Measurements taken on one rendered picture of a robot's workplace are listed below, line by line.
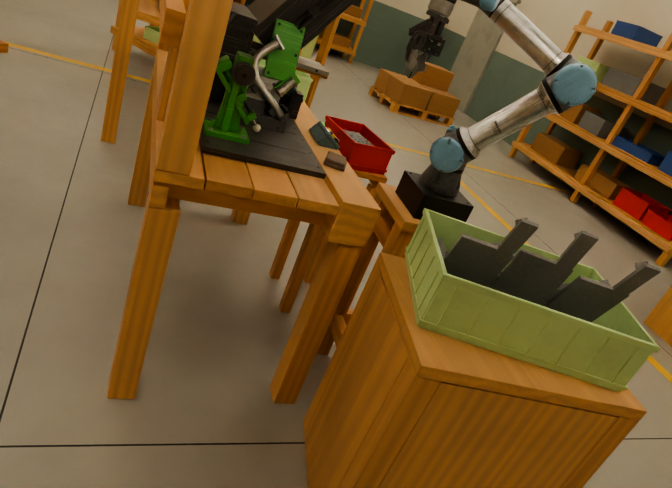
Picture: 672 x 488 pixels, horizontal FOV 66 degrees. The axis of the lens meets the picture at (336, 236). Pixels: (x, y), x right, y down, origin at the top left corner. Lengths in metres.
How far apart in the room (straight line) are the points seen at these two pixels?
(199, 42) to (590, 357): 1.28
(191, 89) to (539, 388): 1.16
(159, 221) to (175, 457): 0.78
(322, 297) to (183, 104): 0.80
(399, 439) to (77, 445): 1.00
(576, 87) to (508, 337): 0.74
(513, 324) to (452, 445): 0.36
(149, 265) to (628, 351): 1.35
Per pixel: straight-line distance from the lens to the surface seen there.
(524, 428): 1.54
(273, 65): 2.07
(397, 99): 8.05
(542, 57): 1.86
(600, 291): 1.58
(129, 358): 1.89
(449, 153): 1.75
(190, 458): 1.90
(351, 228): 1.68
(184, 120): 1.44
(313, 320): 1.88
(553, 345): 1.51
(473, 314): 1.39
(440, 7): 1.77
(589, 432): 1.65
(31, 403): 2.01
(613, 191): 7.28
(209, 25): 1.38
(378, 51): 11.96
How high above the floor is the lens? 1.49
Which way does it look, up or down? 25 degrees down
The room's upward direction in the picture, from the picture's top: 22 degrees clockwise
